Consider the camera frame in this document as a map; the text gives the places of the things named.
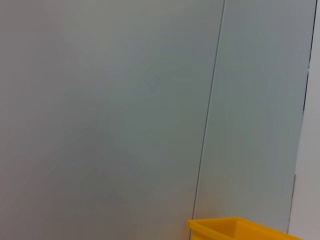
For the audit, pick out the yellow plastic bin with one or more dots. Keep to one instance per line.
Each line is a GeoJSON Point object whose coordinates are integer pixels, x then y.
{"type": "Point", "coordinates": [225, 228]}

